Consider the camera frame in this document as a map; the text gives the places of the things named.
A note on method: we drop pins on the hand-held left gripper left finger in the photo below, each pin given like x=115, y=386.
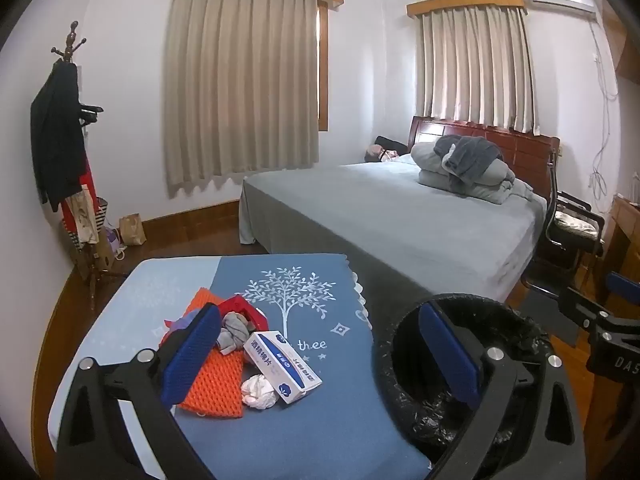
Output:
x=192, y=355

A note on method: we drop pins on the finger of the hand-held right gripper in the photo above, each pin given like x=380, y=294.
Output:
x=582, y=307

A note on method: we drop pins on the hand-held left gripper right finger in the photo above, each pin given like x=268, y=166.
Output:
x=450, y=355

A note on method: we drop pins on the orange foam net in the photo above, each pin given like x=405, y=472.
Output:
x=217, y=382
x=205, y=300

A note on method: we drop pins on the black trash bin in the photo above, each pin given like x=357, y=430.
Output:
x=400, y=360

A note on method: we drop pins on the red knit glove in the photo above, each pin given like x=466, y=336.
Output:
x=240, y=305

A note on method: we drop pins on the white and blue box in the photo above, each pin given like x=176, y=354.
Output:
x=282, y=367

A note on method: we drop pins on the grey patterned cloth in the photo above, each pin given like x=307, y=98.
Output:
x=235, y=332

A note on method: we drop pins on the black chair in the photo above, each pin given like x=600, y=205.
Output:
x=570, y=240

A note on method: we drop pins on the crumpled white tissue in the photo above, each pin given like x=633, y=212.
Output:
x=260, y=392

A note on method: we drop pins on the wooden desk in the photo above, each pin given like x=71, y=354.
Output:
x=622, y=230

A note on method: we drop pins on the blue tree print tablecloth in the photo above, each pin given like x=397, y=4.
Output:
x=350, y=410

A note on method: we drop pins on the wooden coat rack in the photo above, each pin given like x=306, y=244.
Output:
x=92, y=280

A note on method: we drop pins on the cardboard box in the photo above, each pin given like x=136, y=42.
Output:
x=97, y=260

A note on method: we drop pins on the brown paper bag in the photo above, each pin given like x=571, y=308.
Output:
x=132, y=230

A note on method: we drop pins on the bed with grey sheet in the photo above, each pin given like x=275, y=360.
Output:
x=390, y=220

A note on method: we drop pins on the striped bag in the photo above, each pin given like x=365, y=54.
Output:
x=102, y=212

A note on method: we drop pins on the wooden headboard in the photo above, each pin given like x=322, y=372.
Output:
x=525, y=147

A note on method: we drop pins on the beige tote bag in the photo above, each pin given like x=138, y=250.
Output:
x=82, y=217

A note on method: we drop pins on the dark grey garment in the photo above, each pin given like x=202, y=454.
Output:
x=470, y=157

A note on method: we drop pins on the folded grey quilt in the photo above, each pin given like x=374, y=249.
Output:
x=430, y=165

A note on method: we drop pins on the red hanging garment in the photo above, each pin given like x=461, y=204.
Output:
x=87, y=180

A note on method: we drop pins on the plush toy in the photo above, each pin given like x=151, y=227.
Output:
x=375, y=154

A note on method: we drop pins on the black pillow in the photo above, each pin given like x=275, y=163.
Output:
x=390, y=141

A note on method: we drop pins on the dark hanging coat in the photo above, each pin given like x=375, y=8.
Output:
x=55, y=135

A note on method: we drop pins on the narrow beige curtain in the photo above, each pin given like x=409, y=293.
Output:
x=475, y=70

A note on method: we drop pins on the wooden wardrobe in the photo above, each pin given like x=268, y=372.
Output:
x=625, y=45

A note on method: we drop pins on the wide beige curtain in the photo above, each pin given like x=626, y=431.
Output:
x=240, y=85

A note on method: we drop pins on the white air conditioner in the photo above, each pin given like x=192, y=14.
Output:
x=557, y=0

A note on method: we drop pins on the short wooden curtain pelmet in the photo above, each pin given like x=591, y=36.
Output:
x=465, y=5

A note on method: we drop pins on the wooden window frame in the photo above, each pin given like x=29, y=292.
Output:
x=323, y=60

